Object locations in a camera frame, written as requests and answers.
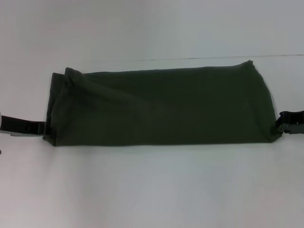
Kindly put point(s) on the dark green FREE t-shirt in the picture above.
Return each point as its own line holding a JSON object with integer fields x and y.
{"x": 166, "y": 107}

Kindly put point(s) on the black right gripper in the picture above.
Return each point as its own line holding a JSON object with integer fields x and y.
{"x": 297, "y": 123}

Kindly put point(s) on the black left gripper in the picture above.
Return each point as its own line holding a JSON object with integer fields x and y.
{"x": 16, "y": 127}

